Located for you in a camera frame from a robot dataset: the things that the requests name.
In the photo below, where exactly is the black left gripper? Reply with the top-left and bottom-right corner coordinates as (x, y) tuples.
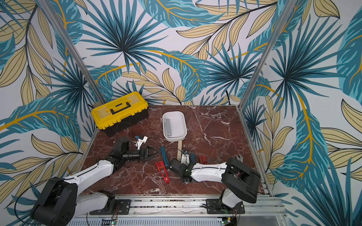
(123, 145), (160, 164)

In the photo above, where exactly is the white plastic storage box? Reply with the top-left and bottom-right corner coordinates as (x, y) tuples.
(162, 111), (187, 142)

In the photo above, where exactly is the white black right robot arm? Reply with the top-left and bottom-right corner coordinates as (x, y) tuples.
(169, 158), (261, 208)

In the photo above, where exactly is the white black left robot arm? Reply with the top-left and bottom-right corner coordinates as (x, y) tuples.
(30, 146), (159, 226)

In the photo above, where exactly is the red clip tool left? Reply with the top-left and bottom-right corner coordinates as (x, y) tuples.
(156, 161), (170, 183)

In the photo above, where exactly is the red clip tool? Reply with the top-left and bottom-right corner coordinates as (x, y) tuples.
(156, 161), (170, 183)
(199, 155), (207, 164)

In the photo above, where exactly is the teal block right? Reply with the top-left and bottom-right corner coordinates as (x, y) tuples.
(189, 153), (196, 163)

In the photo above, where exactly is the teal block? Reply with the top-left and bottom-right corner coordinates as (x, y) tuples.
(160, 147), (169, 169)
(189, 153), (196, 163)

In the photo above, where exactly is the teal block left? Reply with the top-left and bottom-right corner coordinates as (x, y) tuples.
(160, 147), (169, 169)

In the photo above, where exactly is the red clip tool right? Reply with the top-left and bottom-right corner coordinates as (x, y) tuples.
(199, 155), (207, 164)

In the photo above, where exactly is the beige wooden block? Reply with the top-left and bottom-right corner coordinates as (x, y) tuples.
(177, 140), (183, 162)

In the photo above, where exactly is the yellow black toolbox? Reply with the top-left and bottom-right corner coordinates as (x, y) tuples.
(91, 92), (149, 137)

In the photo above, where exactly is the orange adjustable wrench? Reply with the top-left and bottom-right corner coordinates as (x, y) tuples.
(235, 154), (244, 162)

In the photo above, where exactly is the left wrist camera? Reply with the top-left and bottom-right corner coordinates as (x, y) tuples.
(114, 135), (148, 153)

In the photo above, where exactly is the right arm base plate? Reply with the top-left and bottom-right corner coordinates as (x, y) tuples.
(202, 199), (245, 214)

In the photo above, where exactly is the aluminium front rail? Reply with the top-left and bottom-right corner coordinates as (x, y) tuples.
(42, 194), (289, 226)

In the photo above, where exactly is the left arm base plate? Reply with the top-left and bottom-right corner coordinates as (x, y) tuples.
(90, 199), (131, 215)

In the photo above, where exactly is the left aluminium corner post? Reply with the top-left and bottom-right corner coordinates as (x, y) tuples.
(38, 0), (106, 104)

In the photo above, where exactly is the aluminium corner post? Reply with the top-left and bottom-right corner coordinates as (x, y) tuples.
(238, 0), (297, 112)
(38, 0), (106, 104)

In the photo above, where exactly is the right aluminium corner post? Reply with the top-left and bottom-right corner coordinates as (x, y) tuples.
(238, 0), (297, 112)

